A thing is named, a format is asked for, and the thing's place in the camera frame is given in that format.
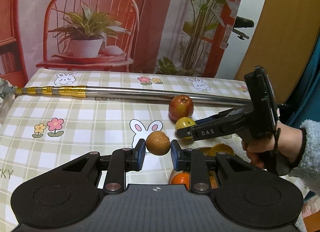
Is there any large orange tangerine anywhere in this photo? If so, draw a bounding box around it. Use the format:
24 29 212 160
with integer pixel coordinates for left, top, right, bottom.
170 172 190 190

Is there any small brown longan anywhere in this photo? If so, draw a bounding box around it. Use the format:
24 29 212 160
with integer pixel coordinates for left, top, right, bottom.
146 131 170 156

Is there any yellow green apple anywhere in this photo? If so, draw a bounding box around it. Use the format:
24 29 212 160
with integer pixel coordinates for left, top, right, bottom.
175 117 196 140

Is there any red apple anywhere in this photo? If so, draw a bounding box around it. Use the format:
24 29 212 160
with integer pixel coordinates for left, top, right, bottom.
168 95 194 121

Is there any yellow orange round fruit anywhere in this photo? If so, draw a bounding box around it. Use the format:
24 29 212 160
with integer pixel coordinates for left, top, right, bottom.
198 147 211 155

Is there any person right hand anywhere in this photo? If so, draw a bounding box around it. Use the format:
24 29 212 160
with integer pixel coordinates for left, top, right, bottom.
241 122 304 168

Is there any cream round plate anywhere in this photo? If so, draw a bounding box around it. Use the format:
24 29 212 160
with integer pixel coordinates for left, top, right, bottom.
167 146 221 190

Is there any teal fabric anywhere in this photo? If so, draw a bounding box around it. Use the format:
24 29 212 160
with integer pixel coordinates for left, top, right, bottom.
286 39 319 128

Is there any fluffy light blue sleeve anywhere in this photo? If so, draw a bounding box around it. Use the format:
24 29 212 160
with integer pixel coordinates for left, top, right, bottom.
289 120 319 195

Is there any telescopic metal back scratcher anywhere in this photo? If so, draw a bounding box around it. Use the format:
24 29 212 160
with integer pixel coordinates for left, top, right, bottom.
1 79 251 106

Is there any wooden board panel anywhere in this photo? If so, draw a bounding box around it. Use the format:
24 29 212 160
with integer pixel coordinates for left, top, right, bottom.
235 0 319 103

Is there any checkered bunny tablecloth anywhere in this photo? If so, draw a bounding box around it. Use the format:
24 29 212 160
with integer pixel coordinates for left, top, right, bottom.
1 69 249 231

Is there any black stand with knob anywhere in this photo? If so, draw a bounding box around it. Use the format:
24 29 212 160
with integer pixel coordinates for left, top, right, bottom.
232 16 254 40

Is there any printed room backdrop cloth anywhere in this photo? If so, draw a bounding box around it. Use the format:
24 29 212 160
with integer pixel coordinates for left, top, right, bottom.
1 0 241 87

